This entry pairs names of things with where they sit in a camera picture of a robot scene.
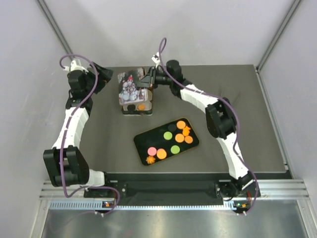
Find yellow dotted cracker top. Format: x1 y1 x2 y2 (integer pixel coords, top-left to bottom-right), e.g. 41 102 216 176
176 120 186 129

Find green macaron cookie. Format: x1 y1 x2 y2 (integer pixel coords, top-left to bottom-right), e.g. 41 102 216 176
163 131 173 140
170 145 180 154

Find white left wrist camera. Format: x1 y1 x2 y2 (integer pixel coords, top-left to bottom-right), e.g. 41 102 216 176
63 59 87 72

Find yellow dotted cracker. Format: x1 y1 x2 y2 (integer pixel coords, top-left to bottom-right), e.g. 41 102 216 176
175 133 185 143
176 120 186 129

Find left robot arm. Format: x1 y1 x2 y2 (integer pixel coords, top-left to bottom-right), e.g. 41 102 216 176
43 59 113 197

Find black sandwich cookie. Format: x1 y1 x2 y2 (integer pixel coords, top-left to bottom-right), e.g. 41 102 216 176
127 105 136 112
168 124 177 132

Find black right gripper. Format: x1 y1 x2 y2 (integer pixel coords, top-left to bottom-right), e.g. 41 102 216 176
136 67 173 90

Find pink sandwich cookie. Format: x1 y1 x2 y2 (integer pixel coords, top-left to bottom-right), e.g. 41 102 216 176
147 147 157 156

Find black gold-rimmed tray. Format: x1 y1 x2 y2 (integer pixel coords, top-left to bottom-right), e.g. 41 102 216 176
133 118 200 166

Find dark green cookie tin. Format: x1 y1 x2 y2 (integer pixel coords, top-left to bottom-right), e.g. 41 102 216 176
118 86 153 116

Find metal tongs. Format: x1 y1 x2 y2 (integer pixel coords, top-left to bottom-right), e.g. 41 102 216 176
218 86 241 107

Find orange star piped cookie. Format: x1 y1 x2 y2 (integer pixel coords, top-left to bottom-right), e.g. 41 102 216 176
146 156 156 165

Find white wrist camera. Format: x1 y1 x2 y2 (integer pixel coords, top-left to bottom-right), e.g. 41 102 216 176
63 59 87 72
152 52 160 67

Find orange rose cookie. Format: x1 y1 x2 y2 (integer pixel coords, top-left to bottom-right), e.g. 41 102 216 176
138 104 145 111

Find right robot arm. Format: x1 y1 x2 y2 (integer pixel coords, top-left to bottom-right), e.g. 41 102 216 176
136 60 254 199

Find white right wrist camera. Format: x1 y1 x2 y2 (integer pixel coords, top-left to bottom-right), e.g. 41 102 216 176
152 52 160 67

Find plain orange round cookie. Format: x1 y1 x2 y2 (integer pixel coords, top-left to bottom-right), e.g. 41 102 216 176
184 135 194 144

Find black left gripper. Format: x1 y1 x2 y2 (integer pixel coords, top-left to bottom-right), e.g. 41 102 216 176
83 62 114 96

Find aluminium frame rail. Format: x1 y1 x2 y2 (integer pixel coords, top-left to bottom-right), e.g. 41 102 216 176
40 179 309 213

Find yellow dotted cracker middle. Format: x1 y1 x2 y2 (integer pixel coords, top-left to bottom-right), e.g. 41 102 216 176
175 133 185 143

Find yellow dotted cracker cookie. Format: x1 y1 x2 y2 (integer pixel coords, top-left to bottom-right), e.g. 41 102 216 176
157 149 167 160

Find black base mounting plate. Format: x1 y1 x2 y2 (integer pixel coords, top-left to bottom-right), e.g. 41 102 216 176
106 173 261 206

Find gold tin lid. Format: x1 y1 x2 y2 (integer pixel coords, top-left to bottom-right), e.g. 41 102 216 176
117 67 148 106

